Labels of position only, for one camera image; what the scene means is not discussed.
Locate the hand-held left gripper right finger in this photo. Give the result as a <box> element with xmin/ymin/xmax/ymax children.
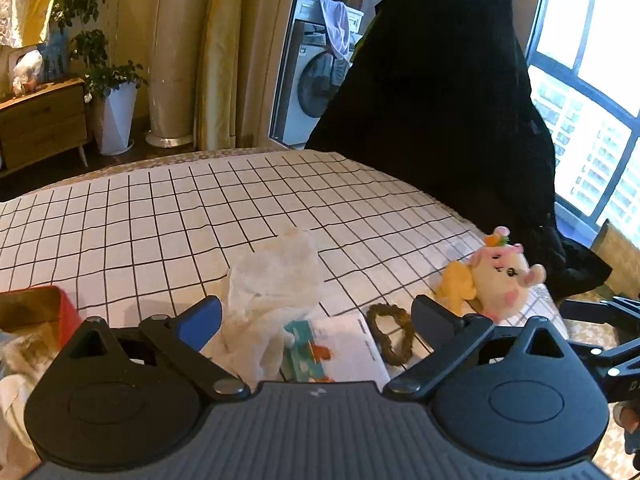
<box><xmin>384</xmin><ymin>295</ymin><xmax>569</xmax><ymax>403</ymax></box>

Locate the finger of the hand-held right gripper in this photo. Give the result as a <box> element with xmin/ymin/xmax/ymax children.
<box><xmin>559</xmin><ymin>296</ymin><xmax>640</xmax><ymax>330</ymax></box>
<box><xmin>566</xmin><ymin>339</ymin><xmax>640</xmax><ymax>386</ymax></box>

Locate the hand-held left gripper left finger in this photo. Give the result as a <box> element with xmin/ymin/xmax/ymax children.
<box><xmin>65</xmin><ymin>295</ymin><xmax>250</xmax><ymax>403</ymax></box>

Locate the white plastic bag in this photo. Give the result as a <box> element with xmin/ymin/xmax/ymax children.
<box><xmin>222</xmin><ymin>227</ymin><xmax>327</xmax><ymax>382</ymax></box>

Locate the orange square tin box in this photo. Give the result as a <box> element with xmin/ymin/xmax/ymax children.
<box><xmin>0</xmin><ymin>285</ymin><xmax>84</xmax><ymax>356</ymax></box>

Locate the person's right hand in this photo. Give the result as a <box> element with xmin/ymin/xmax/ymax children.
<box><xmin>613</xmin><ymin>402</ymin><xmax>640</xmax><ymax>456</ymax></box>

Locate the yellow plush toy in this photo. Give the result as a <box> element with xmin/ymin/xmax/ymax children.
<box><xmin>432</xmin><ymin>259</ymin><xmax>484</xmax><ymax>314</ymax></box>

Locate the brown scrunchie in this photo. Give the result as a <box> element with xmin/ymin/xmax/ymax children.
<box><xmin>366</xmin><ymin>304</ymin><xmax>415</xmax><ymax>365</ymax></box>

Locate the beige patterned cushion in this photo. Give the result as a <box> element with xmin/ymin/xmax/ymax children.
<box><xmin>590</xmin><ymin>219</ymin><xmax>640</xmax><ymax>294</ymax></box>

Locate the pink and white plush toy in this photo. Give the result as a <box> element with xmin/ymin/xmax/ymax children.
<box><xmin>467</xmin><ymin>226</ymin><xmax>547</xmax><ymax>324</ymax></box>

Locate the teal and white tissue packet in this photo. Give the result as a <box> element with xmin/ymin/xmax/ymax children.
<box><xmin>281</xmin><ymin>314</ymin><xmax>392</xmax><ymax>385</ymax></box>

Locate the white black checked tablecloth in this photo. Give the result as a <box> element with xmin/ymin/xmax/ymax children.
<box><xmin>0</xmin><ymin>149</ymin><xmax>571</xmax><ymax>480</ymax></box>

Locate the black draped cloth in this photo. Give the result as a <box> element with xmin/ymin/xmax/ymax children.
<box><xmin>305</xmin><ymin>0</ymin><xmax>614</xmax><ymax>302</ymax></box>

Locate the white planter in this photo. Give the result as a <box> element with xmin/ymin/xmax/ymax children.
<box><xmin>92</xmin><ymin>81</ymin><xmax>139</xmax><ymax>156</ymax></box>

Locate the wooden cabinet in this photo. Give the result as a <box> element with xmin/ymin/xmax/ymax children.
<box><xmin>0</xmin><ymin>77</ymin><xmax>94</xmax><ymax>177</ymax></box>

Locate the white washing machine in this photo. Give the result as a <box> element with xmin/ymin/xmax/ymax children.
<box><xmin>281</xmin><ymin>0</ymin><xmax>367</xmax><ymax>149</ymax></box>

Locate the beige rolled mattress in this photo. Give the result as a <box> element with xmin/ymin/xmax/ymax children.
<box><xmin>146</xmin><ymin>0</ymin><xmax>217</xmax><ymax>149</ymax></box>

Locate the yellow curtain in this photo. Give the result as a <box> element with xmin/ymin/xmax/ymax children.
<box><xmin>194</xmin><ymin>0</ymin><xmax>302</xmax><ymax>152</ymax></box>

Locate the green potted plant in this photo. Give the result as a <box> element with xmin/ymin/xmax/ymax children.
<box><xmin>50</xmin><ymin>0</ymin><xmax>149</xmax><ymax>104</ymax></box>

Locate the plastic bag on cabinet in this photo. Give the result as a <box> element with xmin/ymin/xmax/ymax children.
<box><xmin>12</xmin><ymin>50</ymin><xmax>45</xmax><ymax>96</ymax></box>

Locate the white hanging garment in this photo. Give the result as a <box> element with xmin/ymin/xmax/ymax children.
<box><xmin>318</xmin><ymin>0</ymin><xmax>354</xmax><ymax>60</ymax></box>

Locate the white hanging sheet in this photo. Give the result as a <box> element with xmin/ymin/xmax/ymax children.
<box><xmin>0</xmin><ymin>0</ymin><xmax>69</xmax><ymax>52</ymax></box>

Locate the black window frame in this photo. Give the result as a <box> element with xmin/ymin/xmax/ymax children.
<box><xmin>524</xmin><ymin>0</ymin><xmax>640</xmax><ymax>233</ymax></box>

